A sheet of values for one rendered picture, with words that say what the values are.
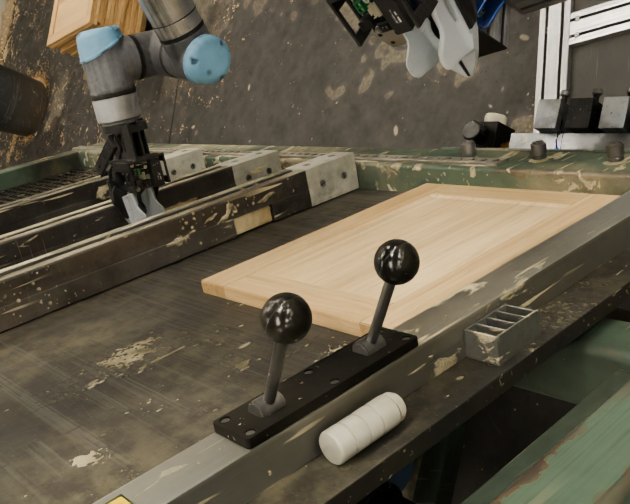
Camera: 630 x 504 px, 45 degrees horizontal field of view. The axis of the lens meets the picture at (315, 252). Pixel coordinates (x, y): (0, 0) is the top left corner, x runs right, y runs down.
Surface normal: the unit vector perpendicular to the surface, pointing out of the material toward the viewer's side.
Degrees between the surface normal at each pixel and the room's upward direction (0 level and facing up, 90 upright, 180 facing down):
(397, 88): 0
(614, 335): 59
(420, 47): 85
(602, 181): 31
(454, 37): 92
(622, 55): 0
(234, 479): 90
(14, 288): 90
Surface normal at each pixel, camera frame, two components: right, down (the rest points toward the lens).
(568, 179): -0.73, 0.33
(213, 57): 0.61, 0.28
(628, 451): -0.18, -0.94
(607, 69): -0.72, -0.19
